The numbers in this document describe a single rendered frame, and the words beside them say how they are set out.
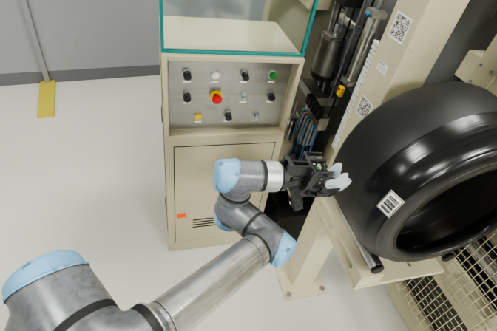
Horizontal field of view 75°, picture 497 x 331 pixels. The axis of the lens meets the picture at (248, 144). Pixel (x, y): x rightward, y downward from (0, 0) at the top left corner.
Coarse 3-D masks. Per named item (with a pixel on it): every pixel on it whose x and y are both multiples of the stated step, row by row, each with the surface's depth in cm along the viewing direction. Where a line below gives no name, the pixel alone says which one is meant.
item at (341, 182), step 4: (340, 176) 79; (344, 176) 79; (328, 180) 79; (332, 180) 79; (336, 180) 79; (340, 180) 80; (344, 180) 80; (348, 180) 84; (324, 184) 80; (328, 184) 80; (332, 184) 80; (336, 184) 80; (340, 184) 81; (344, 184) 81; (348, 184) 83; (328, 188) 79; (340, 188) 81; (344, 188) 82
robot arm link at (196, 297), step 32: (256, 224) 72; (224, 256) 61; (256, 256) 64; (288, 256) 70; (192, 288) 54; (224, 288) 57; (96, 320) 44; (128, 320) 46; (160, 320) 47; (192, 320) 51
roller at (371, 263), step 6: (336, 204) 120; (342, 216) 116; (348, 228) 113; (354, 240) 110; (360, 246) 107; (360, 252) 107; (366, 252) 104; (366, 258) 104; (372, 258) 103; (378, 258) 103; (372, 264) 102; (378, 264) 101; (372, 270) 101; (378, 270) 102
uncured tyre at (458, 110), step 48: (432, 96) 82; (480, 96) 82; (384, 144) 82; (432, 144) 74; (480, 144) 71; (384, 192) 79; (432, 192) 75; (480, 192) 108; (384, 240) 87; (432, 240) 110
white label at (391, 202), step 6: (390, 192) 77; (384, 198) 79; (390, 198) 78; (396, 198) 76; (378, 204) 80; (384, 204) 79; (390, 204) 78; (396, 204) 77; (384, 210) 79; (390, 210) 78
